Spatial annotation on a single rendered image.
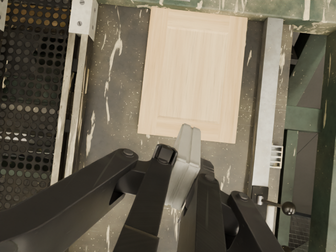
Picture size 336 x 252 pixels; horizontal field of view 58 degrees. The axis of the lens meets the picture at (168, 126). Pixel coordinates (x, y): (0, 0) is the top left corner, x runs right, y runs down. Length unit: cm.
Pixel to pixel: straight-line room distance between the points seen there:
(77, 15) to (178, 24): 31
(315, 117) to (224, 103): 32
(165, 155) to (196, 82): 83
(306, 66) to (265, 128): 45
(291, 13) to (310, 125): 37
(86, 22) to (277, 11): 59
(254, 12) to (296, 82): 46
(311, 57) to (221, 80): 46
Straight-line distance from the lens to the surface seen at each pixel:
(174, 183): 17
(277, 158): 104
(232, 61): 101
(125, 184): 16
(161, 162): 16
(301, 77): 139
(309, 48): 131
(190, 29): 102
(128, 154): 15
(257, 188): 98
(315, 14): 111
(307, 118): 112
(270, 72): 102
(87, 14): 100
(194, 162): 17
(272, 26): 106
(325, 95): 116
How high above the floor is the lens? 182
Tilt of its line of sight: 42 degrees down
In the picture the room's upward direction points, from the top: 174 degrees counter-clockwise
